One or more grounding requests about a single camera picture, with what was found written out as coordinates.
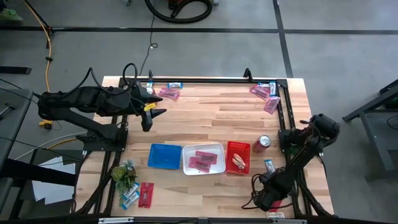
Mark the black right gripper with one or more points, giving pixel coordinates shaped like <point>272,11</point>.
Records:
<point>269,196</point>

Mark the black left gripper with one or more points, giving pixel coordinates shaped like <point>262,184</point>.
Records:
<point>140,96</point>

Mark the red candy pack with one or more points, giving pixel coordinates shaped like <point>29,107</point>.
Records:
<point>277,206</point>
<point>146,195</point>

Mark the peach candy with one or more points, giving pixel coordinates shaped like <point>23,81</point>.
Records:
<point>240,159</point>
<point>237,165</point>

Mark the blue plastic basket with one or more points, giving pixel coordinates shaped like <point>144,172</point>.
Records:
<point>164,156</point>

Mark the white plastic tray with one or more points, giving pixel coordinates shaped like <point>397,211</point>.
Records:
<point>217,168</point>

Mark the red plastic basket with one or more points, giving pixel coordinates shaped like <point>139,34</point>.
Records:
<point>231,149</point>

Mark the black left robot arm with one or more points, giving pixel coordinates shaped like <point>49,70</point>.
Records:
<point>87,99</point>

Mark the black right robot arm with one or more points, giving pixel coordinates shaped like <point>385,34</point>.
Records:
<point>298,168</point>

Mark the white wrapped candy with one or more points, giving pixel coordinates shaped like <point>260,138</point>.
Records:
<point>275,215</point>

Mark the yellow label tag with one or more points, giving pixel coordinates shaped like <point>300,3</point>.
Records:
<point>150,107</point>

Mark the small green potted plant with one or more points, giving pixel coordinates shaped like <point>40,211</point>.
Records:
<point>124,175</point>

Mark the white paper sheets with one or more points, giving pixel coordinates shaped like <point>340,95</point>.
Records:
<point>53,189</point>

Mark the grey side table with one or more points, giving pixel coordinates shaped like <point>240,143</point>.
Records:
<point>14,124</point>

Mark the person's green shoe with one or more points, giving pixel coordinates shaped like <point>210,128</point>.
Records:
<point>9,15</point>

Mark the silver aluminium bracket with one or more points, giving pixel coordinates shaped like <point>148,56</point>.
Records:
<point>115,220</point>
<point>289,221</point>

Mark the black aluminium table frame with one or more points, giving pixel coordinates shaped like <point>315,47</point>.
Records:
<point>202,80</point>

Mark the black desk frame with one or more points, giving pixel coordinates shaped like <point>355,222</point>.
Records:
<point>373,102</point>

